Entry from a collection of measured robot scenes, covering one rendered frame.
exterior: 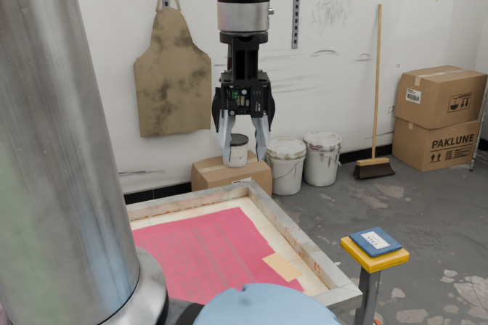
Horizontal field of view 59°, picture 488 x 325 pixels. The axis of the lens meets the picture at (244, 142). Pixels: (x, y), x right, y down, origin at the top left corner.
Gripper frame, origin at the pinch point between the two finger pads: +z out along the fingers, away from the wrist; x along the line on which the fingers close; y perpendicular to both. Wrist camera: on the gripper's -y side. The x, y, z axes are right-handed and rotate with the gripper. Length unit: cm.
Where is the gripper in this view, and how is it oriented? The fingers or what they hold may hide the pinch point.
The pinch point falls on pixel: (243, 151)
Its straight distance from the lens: 72.1
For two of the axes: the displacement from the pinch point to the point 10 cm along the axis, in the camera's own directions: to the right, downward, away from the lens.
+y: 0.6, 3.8, -9.2
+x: 10.0, -0.2, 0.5
